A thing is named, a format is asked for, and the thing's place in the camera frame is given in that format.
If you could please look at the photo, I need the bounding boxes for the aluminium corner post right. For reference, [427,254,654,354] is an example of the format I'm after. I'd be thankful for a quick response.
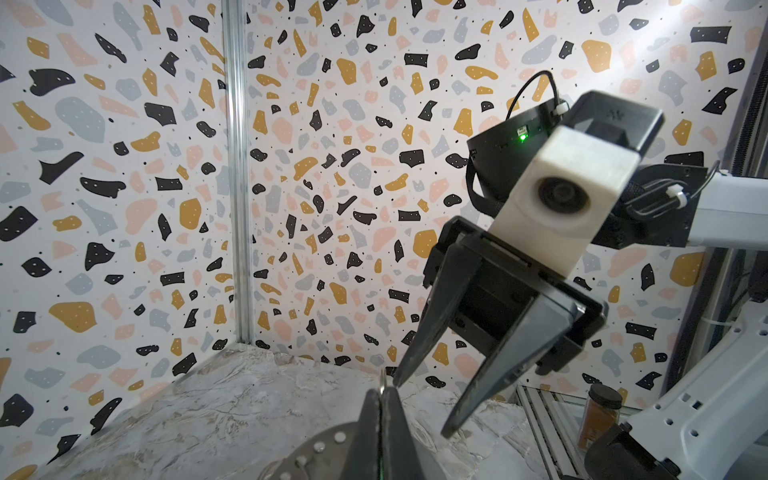
[662,36,767,391]

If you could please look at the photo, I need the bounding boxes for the aluminium corner post left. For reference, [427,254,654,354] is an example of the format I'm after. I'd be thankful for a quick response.
[222,1,254,344]

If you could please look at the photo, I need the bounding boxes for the aluminium corner post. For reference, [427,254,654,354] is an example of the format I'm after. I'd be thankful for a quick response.
[222,1,254,344]
[662,36,767,391]

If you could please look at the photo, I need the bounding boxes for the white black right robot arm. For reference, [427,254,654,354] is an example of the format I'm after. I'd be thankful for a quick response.
[394,91,767,479]

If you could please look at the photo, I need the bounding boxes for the jar with black lid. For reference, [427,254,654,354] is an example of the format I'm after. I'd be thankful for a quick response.
[577,383,623,452]

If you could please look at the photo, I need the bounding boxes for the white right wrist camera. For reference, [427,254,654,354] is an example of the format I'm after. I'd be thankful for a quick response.
[488,126,641,277]

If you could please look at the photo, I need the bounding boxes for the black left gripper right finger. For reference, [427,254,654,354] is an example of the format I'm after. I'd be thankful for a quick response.
[382,387,427,480]

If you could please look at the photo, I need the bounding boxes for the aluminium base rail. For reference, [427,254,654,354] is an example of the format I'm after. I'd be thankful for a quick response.
[509,383,643,480]

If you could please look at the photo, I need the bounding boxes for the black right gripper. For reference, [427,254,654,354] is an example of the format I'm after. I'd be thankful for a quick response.
[392,89,666,440]

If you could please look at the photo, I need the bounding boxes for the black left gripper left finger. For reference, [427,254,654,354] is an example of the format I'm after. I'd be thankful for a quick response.
[340,389,382,480]

